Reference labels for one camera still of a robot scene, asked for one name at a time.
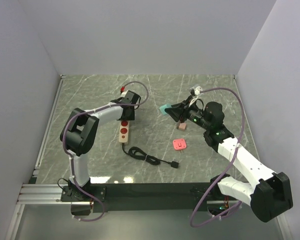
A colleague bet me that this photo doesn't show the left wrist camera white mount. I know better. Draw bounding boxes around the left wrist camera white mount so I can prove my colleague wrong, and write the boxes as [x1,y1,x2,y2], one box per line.
[120,86,129,98]

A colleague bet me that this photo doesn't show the pink square plug adapter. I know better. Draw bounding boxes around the pink square plug adapter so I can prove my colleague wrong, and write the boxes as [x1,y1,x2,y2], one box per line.
[172,138,187,151]

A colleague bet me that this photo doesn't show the beige power strip red sockets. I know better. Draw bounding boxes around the beige power strip red sockets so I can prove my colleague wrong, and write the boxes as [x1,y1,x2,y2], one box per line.
[118,120,130,144]

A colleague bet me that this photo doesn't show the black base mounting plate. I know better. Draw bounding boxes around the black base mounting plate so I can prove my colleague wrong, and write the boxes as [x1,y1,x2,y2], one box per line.
[59,182,241,216]

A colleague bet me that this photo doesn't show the aluminium extrusion rail front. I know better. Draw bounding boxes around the aluminium extrusion rail front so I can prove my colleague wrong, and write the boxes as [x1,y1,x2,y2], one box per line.
[16,164,243,207]

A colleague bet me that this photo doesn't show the black power strip cord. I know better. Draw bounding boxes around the black power strip cord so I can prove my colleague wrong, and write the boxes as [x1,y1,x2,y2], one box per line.
[120,143,180,169]

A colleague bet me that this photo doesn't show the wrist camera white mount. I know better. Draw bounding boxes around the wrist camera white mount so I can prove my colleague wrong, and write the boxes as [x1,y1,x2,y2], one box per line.
[189,84,203,105]
[120,86,129,98]

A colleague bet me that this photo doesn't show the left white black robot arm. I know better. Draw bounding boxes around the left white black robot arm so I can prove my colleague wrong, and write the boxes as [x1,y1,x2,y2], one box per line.
[60,90,141,201]

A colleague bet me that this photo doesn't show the teal plug adapter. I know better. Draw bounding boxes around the teal plug adapter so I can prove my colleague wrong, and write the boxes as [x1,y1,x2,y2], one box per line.
[159,103,172,115]

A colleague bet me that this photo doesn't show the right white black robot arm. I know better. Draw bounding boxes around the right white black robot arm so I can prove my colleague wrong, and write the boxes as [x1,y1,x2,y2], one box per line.
[164,100,293,223]

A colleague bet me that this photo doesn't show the dusty pink plug adapter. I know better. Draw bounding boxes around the dusty pink plug adapter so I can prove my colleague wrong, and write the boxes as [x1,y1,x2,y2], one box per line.
[176,122,187,131]

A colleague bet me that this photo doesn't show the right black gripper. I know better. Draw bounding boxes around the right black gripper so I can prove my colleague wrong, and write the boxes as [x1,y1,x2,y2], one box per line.
[164,95,211,131]

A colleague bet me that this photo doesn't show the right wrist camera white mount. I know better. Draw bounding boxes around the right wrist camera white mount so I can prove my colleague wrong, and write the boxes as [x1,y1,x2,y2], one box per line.
[189,84,203,105]

